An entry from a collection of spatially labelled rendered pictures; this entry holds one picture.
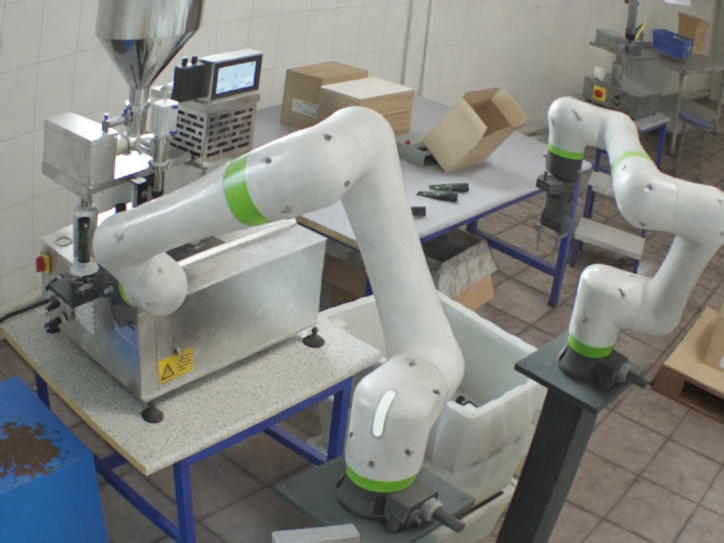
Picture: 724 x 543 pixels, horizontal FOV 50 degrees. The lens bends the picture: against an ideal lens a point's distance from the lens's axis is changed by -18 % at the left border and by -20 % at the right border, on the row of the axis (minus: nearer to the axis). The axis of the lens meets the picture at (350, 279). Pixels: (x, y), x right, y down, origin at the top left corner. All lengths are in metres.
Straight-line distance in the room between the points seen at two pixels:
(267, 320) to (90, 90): 1.72
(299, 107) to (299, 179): 2.54
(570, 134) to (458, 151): 1.53
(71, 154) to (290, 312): 0.71
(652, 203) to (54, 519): 1.60
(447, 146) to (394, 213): 2.05
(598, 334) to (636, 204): 0.46
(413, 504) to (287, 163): 0.59
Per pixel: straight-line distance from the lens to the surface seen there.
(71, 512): 2.21
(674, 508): 3.25
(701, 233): 1.66
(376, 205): 1.47
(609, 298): 1.93
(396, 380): 1.45
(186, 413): 2.04
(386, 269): 1.50
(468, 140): 3.45
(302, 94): 3.81
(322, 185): 1.31
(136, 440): 1.94
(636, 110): 5.92
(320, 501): 1.57
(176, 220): 1.46
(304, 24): 4.38
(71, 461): 2.12
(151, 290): 1.62
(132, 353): 1.95
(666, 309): 1.93
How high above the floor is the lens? 1.96
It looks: 27 degrees down
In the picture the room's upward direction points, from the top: 7 degrees clockwise
